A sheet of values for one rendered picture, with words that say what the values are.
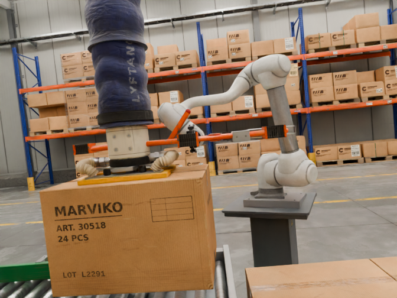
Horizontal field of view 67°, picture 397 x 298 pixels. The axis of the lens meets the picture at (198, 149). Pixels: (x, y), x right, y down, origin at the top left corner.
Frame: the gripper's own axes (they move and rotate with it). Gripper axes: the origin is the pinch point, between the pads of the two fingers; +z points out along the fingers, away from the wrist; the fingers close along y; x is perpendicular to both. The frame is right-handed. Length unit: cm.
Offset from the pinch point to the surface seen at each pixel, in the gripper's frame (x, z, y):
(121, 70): 22.8, 9.8, -29.0
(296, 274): -41, -10, 66
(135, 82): 18.8, 6.8, -24.4
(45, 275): 83, -22, 63
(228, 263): -11, -12, 59
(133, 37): 17.5, 7.4, -41.3
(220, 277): -7, -12, 65
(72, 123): 383, -730, -60
